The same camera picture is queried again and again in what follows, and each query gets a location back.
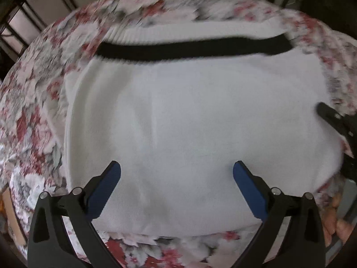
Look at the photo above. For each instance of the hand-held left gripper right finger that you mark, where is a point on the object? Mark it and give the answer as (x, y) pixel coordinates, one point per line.
(251, 189)

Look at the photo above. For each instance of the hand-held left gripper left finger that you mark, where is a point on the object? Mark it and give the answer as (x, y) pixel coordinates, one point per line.
(107, 189)

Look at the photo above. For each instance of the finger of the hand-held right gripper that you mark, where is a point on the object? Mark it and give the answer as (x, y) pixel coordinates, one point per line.
(344, 125)

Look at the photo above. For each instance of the white sweater with black stripes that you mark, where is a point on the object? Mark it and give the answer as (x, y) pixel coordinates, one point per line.
(181, 117)

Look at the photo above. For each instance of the person's right hand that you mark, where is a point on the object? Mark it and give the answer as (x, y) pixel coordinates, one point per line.
(333, 217)

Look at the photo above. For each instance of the floral bed sheet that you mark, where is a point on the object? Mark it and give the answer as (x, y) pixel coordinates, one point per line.
(30, 103)

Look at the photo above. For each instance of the black metal bed frame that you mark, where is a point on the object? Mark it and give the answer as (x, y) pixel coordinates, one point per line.
(16, 19)

